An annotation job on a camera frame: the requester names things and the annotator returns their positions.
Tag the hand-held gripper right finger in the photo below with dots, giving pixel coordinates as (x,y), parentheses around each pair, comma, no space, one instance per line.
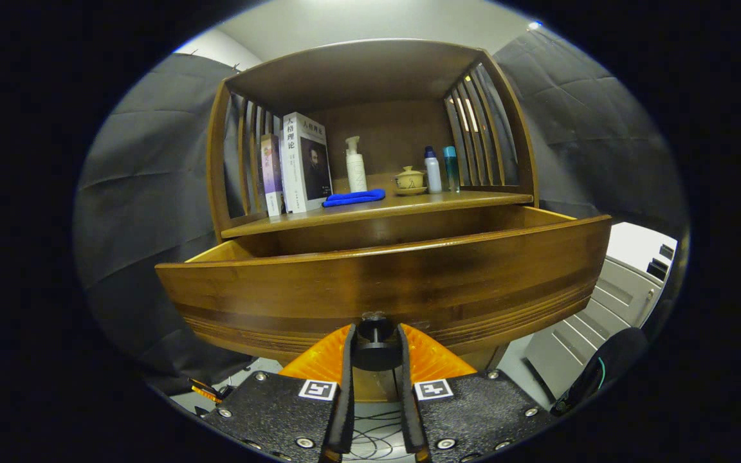
(407,386)

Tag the beige lidded tea bowl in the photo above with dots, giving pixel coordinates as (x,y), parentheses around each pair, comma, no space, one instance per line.
(409,180)

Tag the blue folded cloth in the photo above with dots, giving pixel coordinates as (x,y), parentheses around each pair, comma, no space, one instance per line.
(351,198)

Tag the white book with portrait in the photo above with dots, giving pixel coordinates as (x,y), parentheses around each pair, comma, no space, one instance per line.
(306,167)

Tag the brown wooden cabinet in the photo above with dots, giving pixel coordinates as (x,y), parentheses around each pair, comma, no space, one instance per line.
(377,71)

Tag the white pump bottle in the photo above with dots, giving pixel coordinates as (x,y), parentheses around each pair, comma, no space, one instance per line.
(356,173)

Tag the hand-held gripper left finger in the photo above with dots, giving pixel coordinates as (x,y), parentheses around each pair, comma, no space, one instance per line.
(347,386)

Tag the purple book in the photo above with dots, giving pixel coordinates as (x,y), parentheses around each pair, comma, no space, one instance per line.
(271,173)

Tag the small ceiling light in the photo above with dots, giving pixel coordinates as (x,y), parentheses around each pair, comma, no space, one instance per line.
(534,26)

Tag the orange black tool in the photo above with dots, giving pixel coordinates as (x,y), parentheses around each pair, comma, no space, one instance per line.
(206,390)

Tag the brown wooden drawer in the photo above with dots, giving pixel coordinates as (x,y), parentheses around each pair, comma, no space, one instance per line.
(409,283)

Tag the white bottle blue cap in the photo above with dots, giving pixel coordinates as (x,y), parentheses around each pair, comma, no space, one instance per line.
(433,173)

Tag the teal slim bottle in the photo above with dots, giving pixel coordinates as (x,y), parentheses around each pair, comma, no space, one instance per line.
(451,170)

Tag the wooden countertop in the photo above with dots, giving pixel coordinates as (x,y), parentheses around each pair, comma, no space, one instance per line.
(409,204)

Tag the white drawer unit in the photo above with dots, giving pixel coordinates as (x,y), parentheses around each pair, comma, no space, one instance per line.
(602,302)

